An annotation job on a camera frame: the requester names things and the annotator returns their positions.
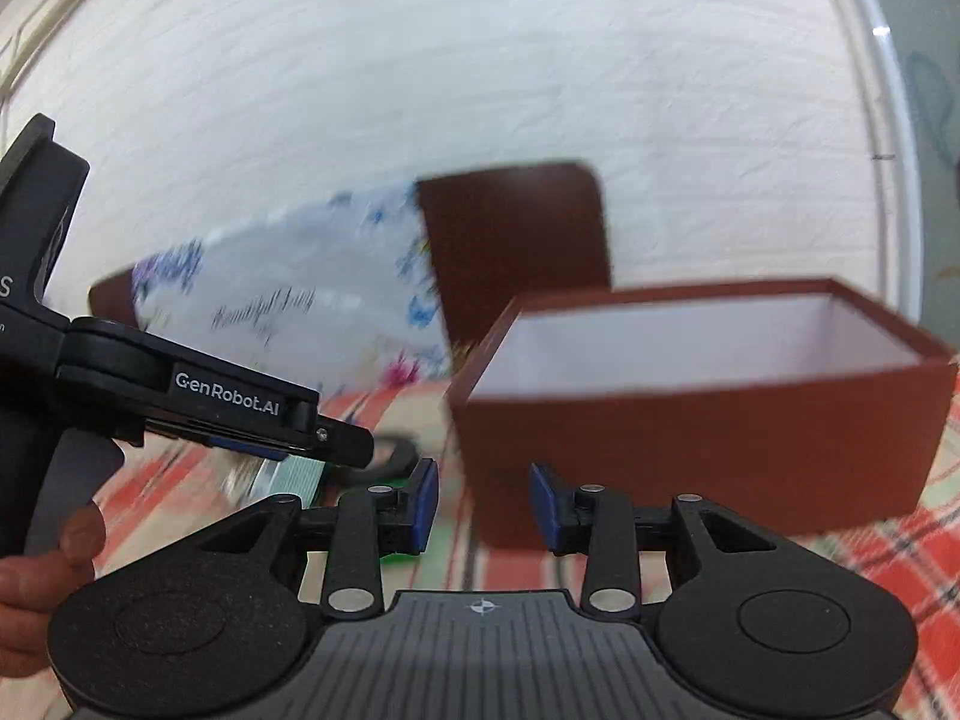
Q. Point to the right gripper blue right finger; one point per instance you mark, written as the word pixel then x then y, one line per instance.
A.
pixel 598 523

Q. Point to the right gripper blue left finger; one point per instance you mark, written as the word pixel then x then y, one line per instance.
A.
pixel 368 524

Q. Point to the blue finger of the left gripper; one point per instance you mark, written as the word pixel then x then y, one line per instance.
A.
pixel 325 440

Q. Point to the clear adhesive tape roll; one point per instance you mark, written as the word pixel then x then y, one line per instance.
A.
pixel 252 478

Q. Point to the person's left hand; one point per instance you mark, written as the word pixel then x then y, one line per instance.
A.
pixel 34 587

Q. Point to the green electrical tape roll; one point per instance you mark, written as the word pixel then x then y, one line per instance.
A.
pixel 404 514

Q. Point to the red plaid bed sheet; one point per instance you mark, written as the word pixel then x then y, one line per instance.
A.
pixel 169 489

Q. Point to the white floral pillow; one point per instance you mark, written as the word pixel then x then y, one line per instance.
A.
pixel 339 295

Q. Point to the red open storage box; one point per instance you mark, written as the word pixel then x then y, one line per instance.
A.
pixel 802 404

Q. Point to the dark brown wooden headboard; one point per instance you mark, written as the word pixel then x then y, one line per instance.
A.
pixel 493 233

